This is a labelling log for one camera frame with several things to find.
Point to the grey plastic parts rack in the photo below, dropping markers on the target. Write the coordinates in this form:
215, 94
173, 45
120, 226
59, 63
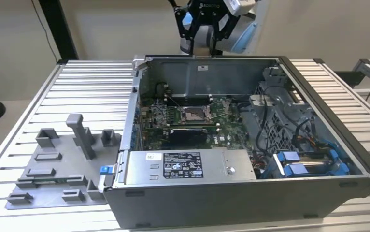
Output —
59, 193

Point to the silver power supply with label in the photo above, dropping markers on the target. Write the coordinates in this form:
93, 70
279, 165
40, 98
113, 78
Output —
139, 169

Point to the green motherboard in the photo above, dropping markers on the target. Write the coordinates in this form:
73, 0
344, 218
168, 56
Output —
230, 135

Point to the CPU socket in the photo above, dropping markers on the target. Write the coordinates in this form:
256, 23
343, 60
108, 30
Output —
191, 114

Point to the blue case latch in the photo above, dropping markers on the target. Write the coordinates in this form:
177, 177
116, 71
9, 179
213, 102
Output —
105, 170

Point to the grey metal drive cage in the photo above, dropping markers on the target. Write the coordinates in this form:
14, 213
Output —
278, 125

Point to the open dark grey PC case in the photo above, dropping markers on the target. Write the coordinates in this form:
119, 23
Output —
236, 205

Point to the black upright frame post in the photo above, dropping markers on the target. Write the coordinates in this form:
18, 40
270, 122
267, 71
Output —
63, 21

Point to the silver square CPU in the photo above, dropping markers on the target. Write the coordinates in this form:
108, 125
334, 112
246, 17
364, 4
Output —
201, 53

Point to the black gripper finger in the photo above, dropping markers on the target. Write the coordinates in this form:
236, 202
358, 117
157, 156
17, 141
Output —
184, 26
224, 30

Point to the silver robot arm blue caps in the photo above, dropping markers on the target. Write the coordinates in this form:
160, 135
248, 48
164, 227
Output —
236, 41

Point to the black expansion card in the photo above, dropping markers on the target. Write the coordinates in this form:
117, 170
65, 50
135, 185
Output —
185, 139

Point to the hard disk in blue carrier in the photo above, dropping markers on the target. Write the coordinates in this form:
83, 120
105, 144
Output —
295, 169
288, 156

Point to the thin metal locking lever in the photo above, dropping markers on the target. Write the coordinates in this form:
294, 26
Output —
173, 101

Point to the white sticker on case wall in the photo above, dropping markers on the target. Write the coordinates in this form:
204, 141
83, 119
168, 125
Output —
203, 68

